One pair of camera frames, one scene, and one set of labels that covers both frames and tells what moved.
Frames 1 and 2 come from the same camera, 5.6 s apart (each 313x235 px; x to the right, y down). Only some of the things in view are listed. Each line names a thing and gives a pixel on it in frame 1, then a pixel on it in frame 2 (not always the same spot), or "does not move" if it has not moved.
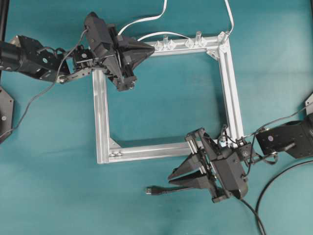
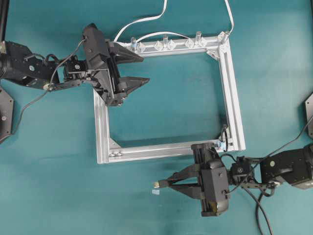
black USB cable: (153, 190) -> (164, 183)
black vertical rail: (4, 14) does not move
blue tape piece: (222, 143) does not move
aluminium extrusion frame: (218, 47) does not move
